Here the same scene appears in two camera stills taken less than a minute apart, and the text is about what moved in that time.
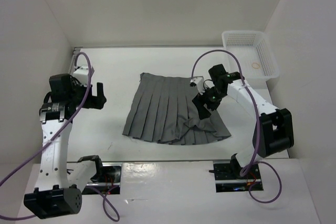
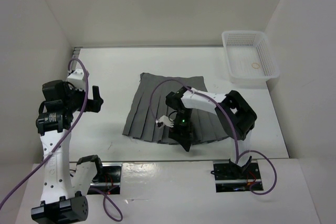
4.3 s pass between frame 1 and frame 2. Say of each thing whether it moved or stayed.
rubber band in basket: stayed
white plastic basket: stayed
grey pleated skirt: stayed
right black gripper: moved
